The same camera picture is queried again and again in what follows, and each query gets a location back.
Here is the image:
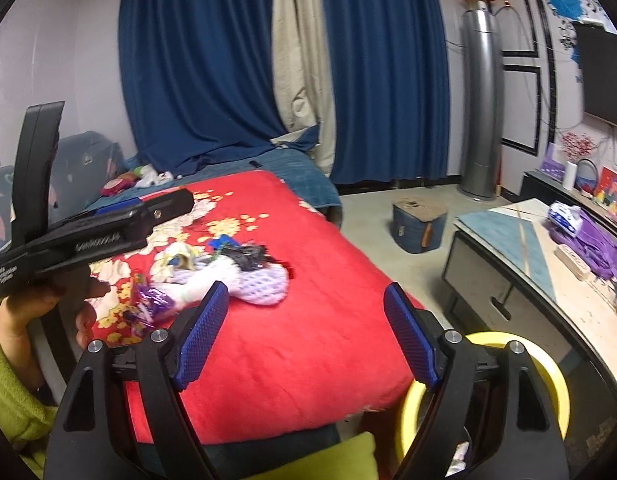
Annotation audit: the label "dark blue curtain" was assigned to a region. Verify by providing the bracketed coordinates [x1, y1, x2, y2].
[322, 0, 450, 185]
[118, 0, 317, 174]

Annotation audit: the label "white coffee table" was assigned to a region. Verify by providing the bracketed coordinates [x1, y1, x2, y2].
[443, 200, 617, 474]

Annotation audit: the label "purple bag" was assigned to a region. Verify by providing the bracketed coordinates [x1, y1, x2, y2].
[548, 209, 617, 283]

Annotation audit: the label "beige curtain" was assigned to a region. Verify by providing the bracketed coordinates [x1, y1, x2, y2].
[272, 0, 337, 176]

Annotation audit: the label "black television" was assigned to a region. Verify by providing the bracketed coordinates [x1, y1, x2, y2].
[574, 23, 617, 127]

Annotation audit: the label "left dark blue curtain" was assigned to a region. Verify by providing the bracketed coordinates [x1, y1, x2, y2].
[118, 0, 317, 174]

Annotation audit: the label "red floral blanket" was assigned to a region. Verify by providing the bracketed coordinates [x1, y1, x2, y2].
[92, 170, 412, 444]

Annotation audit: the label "clothes pile on sofa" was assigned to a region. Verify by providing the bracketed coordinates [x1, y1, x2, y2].
[100, 165, 175, 197]

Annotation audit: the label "right dark blue curtain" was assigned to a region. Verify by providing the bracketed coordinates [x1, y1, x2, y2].
[322, 0, 450, 185]

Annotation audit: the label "purple candy wrapper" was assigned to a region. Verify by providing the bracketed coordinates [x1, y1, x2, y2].
[123, 273, 177, 330]

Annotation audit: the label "person's left hand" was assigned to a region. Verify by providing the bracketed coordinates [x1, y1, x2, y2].
[0, 278, 111, 390]

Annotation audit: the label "yellow rimmed trash bin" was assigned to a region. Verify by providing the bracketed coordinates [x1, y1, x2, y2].
[395, 330, 571, 463]

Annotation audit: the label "white power strip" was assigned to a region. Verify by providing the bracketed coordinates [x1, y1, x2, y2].
[555, 244, 590, 281]

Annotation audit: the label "yellow green sleeve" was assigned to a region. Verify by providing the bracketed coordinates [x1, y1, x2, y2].
[0, 346, 57, 479]

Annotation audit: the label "white vase red flowers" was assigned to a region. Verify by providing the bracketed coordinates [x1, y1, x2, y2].
[561, 131, 596, 191]

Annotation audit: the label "black green snack packet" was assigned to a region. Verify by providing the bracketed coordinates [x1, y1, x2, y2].
[223, 244, 277, 272]

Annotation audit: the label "blue storage stool box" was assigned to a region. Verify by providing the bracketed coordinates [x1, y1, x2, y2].
[389, 197, 447, 254]

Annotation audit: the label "black tv stand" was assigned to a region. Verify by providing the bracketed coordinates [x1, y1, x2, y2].
[519, 170, 617, 239]

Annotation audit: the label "tissue pack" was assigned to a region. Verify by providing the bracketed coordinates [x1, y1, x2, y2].
[548, 202, 583, 237]

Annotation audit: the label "grey patterned sofa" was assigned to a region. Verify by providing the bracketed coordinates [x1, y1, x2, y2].
[0, 131, 125, 248]

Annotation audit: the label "blue plastic bag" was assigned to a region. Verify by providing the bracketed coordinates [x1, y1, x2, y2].
[206, 234, 240, 252]

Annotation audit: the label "red framed picture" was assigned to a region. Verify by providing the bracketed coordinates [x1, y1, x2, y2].
[593, 167, 617, 218]

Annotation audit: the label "silver tower air conditioner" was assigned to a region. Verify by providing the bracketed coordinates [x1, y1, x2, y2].
[460, 1, 505, 200]

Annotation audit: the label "white foam fruit net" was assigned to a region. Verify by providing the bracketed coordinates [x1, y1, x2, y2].
[154, 257, 290, 309]

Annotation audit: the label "blue sofa cover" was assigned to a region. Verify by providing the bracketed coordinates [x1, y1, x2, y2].
[86, 148, 343, 229]

